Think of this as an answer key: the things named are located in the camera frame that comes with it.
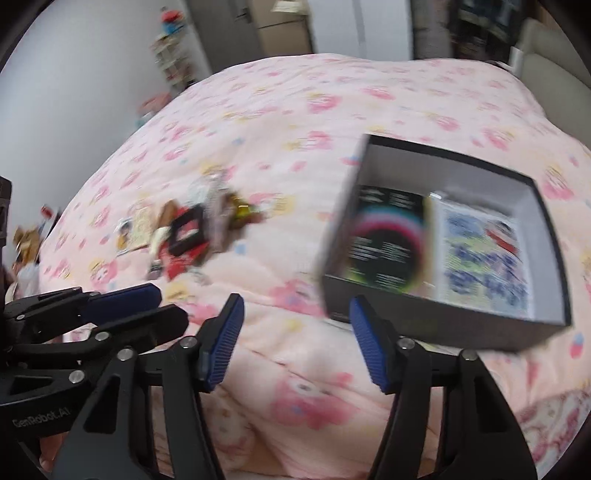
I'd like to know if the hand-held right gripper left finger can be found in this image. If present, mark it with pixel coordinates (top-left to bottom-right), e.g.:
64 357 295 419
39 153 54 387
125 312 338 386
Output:
51 293 245 480

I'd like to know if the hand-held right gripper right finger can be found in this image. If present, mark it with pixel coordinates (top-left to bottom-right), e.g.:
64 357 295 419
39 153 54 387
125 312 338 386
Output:
348 295 539 480

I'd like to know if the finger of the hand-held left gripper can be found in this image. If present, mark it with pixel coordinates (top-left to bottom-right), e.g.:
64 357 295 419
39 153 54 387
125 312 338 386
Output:
4 283 163 326
18 304 190 358

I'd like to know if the black cardboard box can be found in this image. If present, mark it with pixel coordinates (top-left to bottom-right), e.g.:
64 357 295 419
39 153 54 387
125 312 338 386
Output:
320 133 573 352

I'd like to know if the red packet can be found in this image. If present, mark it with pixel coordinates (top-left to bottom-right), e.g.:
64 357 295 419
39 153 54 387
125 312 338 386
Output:
157 240 211 280

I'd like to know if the wooden comb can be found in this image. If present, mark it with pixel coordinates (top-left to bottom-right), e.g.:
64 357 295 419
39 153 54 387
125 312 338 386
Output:
154 199 185 232

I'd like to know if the black packet with coloured ring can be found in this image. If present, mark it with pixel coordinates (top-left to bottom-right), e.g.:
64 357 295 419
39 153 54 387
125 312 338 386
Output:
344 185 432 296

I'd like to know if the cartoon print white packet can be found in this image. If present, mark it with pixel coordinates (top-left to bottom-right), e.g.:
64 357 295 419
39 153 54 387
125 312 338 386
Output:
431 198 533 320

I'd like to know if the yellow cartoon card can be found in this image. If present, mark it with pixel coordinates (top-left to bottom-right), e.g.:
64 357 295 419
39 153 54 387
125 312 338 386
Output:
115 209 158 256

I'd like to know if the brown plush toy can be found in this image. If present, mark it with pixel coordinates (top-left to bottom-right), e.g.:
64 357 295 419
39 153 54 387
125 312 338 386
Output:
11 225 48 296

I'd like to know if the clear plastic wrapped item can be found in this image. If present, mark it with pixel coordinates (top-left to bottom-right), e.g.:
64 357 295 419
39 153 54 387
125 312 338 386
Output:
191 174 221 201

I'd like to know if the pink toy box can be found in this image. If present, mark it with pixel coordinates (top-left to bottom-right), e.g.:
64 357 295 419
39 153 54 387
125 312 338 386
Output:
135 91 175 126

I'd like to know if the pink printed blanket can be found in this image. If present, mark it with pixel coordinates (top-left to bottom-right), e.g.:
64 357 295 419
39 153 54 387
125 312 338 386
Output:
37 53 591 480

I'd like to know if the white shelf rack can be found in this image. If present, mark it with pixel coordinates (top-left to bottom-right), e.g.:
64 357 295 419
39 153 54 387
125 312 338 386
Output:
151 32 195 93

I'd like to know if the grey door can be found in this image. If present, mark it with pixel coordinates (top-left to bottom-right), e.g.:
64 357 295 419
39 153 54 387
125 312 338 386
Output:
185 0 264 75

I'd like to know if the beige cabinet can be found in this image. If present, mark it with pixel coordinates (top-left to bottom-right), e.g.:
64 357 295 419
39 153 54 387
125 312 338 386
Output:
247 0 315 59

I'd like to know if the grey padded headboard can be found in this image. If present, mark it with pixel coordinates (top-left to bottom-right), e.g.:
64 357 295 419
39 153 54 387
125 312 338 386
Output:
510 18 591 153

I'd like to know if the open dark wardrobe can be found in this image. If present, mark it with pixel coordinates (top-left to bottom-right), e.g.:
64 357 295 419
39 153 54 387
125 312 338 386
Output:
411 0 532 61

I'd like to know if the black square frame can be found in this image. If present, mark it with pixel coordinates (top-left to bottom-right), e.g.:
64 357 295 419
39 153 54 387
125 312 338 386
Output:
167 206 206 257

